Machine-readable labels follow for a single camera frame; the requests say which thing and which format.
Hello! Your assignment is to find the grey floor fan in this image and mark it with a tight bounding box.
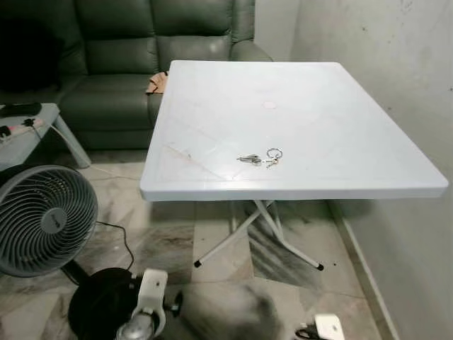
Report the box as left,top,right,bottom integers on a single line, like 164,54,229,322
0,165,144,340

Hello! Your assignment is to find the small grey side table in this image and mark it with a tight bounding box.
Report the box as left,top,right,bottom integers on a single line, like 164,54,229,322
0,103,91,171

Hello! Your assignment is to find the brown crumpled cloth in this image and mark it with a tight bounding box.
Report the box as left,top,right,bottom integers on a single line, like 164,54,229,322
147,71,169,95

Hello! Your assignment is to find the white power strip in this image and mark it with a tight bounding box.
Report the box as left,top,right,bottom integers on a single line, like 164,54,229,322
0,119,45,140

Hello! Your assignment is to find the flat black object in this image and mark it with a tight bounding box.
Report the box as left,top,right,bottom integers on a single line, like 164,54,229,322
0,103,42,118

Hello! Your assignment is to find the green leather sofa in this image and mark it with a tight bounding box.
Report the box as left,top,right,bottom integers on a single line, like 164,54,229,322
0,0,273,151

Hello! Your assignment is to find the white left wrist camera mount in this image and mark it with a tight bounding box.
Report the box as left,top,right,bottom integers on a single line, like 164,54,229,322
137,268,169,321

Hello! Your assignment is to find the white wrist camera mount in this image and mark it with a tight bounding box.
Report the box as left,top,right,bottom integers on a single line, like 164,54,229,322
314,314,346,340
137,268,169,321

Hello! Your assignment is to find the black fan power cable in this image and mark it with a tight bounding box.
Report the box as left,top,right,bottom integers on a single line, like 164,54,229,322
96,221,135,270

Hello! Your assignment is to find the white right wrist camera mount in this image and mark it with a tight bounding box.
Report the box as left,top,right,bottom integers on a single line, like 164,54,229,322
314,314,346,340

